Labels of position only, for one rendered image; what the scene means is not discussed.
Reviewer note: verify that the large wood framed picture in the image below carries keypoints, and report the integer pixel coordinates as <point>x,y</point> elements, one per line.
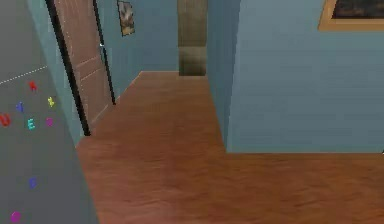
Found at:
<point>356,16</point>

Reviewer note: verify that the small framed wall picture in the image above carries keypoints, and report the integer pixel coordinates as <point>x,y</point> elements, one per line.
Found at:
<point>126,17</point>

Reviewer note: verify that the olive green room door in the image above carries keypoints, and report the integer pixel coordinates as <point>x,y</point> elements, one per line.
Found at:
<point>192,36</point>

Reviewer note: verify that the brown room door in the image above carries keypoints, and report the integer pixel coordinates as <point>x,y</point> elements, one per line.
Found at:
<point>85,60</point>

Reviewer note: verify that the grey fridge with magnets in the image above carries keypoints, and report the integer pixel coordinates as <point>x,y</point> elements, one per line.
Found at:
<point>40,150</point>

